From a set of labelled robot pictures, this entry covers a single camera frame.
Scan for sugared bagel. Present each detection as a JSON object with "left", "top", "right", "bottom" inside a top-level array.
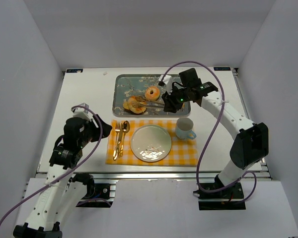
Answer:
[{"left": 145, "top": 86, "right": 160, "bottom": 101}]

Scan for metal serving tongs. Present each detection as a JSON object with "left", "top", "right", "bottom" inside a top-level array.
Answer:
[{"left": 136, "top": 96, "right": 164, "bottom": 109}]

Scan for knotted bread roll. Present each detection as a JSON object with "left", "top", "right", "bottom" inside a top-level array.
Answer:
[{"left": 127, "top": 96, "right": 147, "bottom": 114}]

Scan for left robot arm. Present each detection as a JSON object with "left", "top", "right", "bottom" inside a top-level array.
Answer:
[{"left": 13, "top": 116, "right": 112, "bottom": 238}]

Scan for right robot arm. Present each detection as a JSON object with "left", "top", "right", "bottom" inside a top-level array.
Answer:
[{"left": 106, "top": 91, "right": 268, "bottom": 191}]

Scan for bread slice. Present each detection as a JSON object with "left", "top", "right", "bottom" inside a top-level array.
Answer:
[{"left": 123, "top": 102, "right": 130, "bottom": 111}]

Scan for gold fork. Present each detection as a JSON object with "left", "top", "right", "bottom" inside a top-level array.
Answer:
[{"left": 113, "top": 121, "right": 121, "bottom": 160}]

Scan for gold spoon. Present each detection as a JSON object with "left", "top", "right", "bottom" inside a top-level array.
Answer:
[{"left": 119, "top": 121, "right": 130, "bottom": 158}]

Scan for gold knife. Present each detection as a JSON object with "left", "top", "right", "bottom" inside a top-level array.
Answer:
[{"left": 116, "top": 121, "right": 127, "bottom": 159}]

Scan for light blue mug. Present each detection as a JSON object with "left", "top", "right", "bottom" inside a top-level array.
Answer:
[{"left": 175, "top": 118, "right": 197, "bottom": 139}]

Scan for blue floral serving tray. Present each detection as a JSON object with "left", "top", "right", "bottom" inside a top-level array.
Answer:
[{"left": 112, "top": 74, "right": 191, "bottom": 118}]

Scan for cream and green plate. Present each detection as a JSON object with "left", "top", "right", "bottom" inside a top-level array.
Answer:
[{"left": 130, "top": 124, "right": 172, "bottom": 163}]

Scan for yellow checkered cloth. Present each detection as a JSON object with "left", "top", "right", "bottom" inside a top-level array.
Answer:
[{"left": 106, "top": 120, "right": 198, "bottom": 167}]

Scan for right blue table label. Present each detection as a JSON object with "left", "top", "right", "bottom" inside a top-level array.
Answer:
[{"left": 213, "top": 66, "right": 231, "bottom": 71}]

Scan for blue table label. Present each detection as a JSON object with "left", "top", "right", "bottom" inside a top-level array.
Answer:
[
  {"left": 213, "top": 66, "right": 231, "bottom": 71},
  {"left": 66, "top": 68, "right": 83, "bottom": 73}
]

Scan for left blue table label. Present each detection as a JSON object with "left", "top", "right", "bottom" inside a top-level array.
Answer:
[{"left": 66, "top": 68, "right": 83, "bottom": 73}]

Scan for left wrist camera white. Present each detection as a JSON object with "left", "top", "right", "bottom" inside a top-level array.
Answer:
[{"left": 71, "top": 103, "right": 94, "bottom": 122}]

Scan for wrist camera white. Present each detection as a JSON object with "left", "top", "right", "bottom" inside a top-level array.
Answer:
[
  {"left": 71, "top": 103, "right": 94, "bottom": 122},
  {"left": 158, "top": 74, "right": 173, "bottom": 87}
]

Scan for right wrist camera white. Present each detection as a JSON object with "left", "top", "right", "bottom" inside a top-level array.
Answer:
[{"left": 158, "top": 74, "right": 173, "bottom": 87}]

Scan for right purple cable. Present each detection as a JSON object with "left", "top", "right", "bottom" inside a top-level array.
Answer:
[{"left": 161, "top": 60, "right": 258, "bottom": 204}]

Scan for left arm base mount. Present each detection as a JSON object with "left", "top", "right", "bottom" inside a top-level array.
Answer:
[{"left": 68, "top": 173, "right": 113, "bottom": 208}]

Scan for aluminium table rail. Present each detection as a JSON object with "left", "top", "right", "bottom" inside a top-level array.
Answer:
[{"left": 36, "top": 170, "right": 274, "bottom": 181}]

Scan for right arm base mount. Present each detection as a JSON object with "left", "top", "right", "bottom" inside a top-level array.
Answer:
[{"left": 193, "top": 182, "right": 246, "bottom": 211}]

